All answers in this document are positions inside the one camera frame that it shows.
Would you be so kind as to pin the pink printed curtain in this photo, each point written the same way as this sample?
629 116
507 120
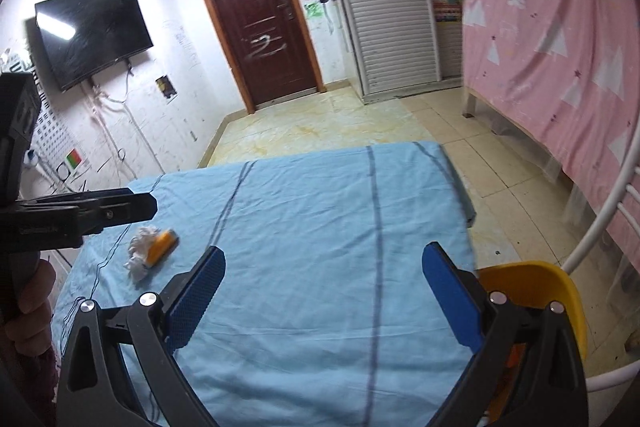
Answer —
550 32

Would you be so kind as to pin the yellow bin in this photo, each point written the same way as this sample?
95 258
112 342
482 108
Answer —
530 277

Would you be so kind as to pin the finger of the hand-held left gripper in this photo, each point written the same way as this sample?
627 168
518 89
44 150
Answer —
100 195
130 209

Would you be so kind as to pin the dark brown door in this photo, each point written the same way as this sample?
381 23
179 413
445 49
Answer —
260 17

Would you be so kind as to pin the white louvered wardrobe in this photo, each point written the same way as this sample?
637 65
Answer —
390 32

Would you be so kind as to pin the person's left hand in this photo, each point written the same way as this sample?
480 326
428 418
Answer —
37 287

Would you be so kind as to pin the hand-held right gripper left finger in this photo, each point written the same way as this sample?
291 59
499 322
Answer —
195 302

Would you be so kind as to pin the small orange packet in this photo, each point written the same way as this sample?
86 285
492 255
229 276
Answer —
162 247

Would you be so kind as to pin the light blue striped sheet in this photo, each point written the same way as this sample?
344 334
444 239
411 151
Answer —
300 232

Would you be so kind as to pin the open wall junction box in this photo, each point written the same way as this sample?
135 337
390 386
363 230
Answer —
167 88

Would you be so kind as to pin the black wall television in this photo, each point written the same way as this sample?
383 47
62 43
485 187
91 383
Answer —
90 37

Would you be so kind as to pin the white eye chart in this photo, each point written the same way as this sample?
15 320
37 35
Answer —
52 132

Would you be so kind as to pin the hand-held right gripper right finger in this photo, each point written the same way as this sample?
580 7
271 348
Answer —
450 297

